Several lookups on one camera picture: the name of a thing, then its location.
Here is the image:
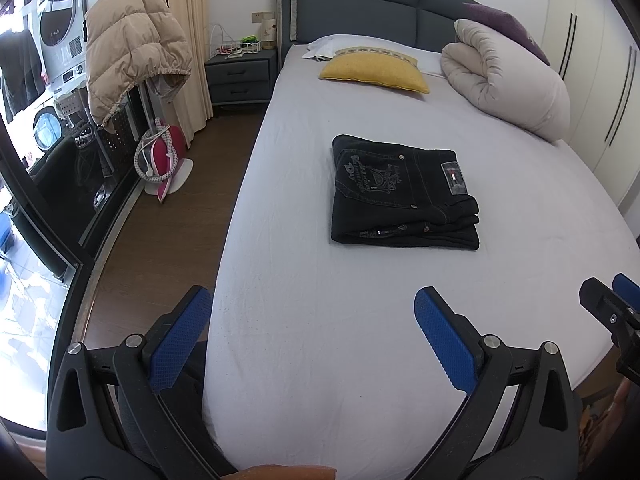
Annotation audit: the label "bed with white sheet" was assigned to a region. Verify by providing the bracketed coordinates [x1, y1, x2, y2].
[202, 35, 640, 473]

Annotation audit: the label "beige puffer jacket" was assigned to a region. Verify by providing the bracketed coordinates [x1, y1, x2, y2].
[82, 0, 193, 128]

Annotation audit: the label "pink garment steamer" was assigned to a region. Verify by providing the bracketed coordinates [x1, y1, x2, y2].
[134, 117, 196, 203]

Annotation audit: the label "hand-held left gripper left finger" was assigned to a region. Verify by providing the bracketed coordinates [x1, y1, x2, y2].
[44, 285, 238, 480]

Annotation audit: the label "white wire basket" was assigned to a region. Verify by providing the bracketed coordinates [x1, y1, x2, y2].
[207, 22, 263, 59]

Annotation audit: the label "grey nightstand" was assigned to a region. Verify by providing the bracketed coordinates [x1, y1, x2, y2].
[205, 49, 278, 108]

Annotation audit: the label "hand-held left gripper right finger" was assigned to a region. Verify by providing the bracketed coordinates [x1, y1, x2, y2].
[405, 285, 585, 480]

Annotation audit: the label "dark hanging garment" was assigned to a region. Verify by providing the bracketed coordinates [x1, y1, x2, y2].
[0, 27, 46, 121]

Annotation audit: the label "black sliding door frame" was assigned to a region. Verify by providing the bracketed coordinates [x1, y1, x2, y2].
[0, 110, 96, 281]

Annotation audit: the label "person's right forearm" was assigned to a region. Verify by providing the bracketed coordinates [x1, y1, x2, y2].
[611, 377, 636, 461]

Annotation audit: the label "purple pillow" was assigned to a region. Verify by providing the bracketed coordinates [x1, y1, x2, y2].
[462, 2, 551, 67]

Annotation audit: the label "perforated metal rack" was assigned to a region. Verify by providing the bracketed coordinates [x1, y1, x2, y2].
[55, 85, 141, 176]

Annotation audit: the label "beige curtain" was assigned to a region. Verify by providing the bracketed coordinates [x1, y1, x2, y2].
[145, 0, 213, 136]

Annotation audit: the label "rolled white duvet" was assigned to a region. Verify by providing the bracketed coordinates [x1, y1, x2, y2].
[440, 18, 571, 143]

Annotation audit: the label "white pillow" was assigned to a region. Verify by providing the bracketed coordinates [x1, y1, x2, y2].
[302, 34, 446, 78]

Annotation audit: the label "person's left hand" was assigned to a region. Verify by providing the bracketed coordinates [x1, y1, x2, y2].
[234, 464, 338, 480]

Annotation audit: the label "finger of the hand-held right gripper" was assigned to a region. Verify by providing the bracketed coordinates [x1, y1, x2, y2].
[612, 272, 640, 308]
[579, 276, 640, 376]

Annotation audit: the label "black denim pants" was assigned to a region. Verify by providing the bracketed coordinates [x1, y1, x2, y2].
[330, 134, 481, 251]

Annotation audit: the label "folded white cloth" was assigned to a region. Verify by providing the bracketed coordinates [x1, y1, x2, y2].
[302, 39, 341, 62]

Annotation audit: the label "grey upholstered headboard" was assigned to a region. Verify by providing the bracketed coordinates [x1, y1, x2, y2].
[274, 0, 501, 58]

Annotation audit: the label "white washing machine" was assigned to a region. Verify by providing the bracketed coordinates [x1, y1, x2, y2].
[30, 100, 68, 153]

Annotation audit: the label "white tumble dryer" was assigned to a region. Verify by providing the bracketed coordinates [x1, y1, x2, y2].
[35, 0, 88, 86]

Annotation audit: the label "white wardrobe with black handles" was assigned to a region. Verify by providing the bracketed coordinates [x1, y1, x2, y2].
[542, 0, 640, 236]

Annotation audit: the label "yellow pillow with patterned trim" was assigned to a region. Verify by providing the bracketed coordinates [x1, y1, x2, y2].
[319, 47, 431, 95]

